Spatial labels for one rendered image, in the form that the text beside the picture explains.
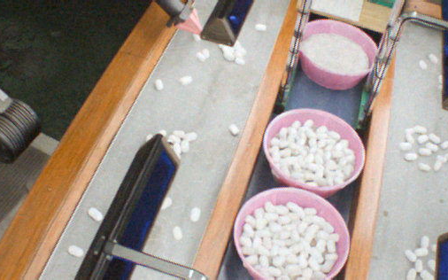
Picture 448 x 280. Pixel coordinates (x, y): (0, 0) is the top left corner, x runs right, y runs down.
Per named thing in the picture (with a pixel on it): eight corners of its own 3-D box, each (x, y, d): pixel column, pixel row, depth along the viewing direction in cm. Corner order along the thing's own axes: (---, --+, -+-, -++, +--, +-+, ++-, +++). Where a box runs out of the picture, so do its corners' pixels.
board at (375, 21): (295, 8, 187) (296, 5, 186) (303, -14, 197) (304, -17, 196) (390, 35, 184) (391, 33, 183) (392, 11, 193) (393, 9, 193)
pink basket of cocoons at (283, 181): (265, 212, 143) (271, 189, 136) (252, 131, 160) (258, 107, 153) (364, 208, 147) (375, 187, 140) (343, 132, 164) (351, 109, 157)
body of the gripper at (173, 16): (196, 0, 164) (178, -18, 161) (184, 19, 157) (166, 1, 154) (181, 11, 168) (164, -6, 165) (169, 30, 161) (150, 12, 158)
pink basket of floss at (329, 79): (320, 105, 170) (327, 82, 163) (275, 50, 185) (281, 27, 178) (386, 86, 180) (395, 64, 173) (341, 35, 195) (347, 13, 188)
